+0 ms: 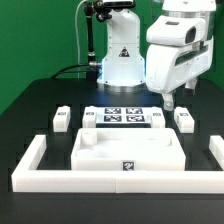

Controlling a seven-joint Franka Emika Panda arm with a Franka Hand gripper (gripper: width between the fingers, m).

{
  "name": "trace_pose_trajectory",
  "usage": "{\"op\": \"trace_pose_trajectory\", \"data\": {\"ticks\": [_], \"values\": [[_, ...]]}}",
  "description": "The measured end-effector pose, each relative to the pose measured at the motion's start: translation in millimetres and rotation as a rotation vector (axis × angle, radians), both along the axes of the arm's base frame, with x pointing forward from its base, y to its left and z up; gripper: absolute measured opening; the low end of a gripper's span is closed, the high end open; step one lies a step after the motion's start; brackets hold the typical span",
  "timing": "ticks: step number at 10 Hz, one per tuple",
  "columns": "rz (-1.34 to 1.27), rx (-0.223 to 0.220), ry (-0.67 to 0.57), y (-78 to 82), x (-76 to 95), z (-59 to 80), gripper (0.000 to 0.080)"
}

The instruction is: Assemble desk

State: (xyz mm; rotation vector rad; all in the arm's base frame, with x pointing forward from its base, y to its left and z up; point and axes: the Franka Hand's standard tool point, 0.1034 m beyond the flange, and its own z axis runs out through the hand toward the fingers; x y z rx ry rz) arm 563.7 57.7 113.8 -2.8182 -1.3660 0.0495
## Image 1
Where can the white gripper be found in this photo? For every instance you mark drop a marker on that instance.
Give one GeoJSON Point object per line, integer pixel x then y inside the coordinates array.
{"type": "Point", "coordinates": [177, 54]}

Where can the white desk top tray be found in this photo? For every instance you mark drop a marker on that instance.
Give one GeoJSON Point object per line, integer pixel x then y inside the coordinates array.
{"type": "Point", "coordinates": [127, 149]}

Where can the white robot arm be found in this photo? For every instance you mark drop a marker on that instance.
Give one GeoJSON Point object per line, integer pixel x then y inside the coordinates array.
{"type": "Point", "coordinates": [123, 68]}

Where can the marker tag plate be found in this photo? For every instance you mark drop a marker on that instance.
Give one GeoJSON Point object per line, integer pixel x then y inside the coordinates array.
{"type": "Point", "coordinates": [122, 115]}

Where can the white U-shaped fence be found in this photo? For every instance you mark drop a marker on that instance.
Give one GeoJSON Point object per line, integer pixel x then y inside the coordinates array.
{"type": "Point", "coordinates": [26, 178]}

